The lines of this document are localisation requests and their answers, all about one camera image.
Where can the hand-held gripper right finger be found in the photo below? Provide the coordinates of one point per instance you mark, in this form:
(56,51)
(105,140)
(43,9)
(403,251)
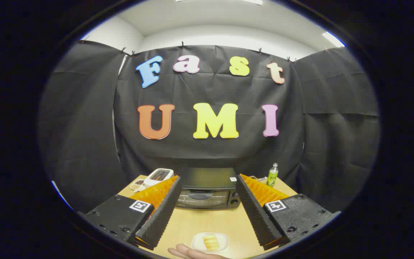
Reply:
(253,212)

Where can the golden bread roll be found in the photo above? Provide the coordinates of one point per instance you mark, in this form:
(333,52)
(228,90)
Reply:
(210,242)

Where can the white oval plate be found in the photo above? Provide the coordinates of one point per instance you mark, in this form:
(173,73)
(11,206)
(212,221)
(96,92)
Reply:
(223,242)

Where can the green drink bottle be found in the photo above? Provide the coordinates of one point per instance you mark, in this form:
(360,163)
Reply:
(272,176)

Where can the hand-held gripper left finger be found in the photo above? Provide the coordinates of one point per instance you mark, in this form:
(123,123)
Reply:
(164,212)

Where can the black toaster oven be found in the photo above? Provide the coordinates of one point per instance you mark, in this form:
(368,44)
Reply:
(207,178)

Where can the white pop-up toaster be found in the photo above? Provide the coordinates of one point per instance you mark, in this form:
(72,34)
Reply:
(158,176)

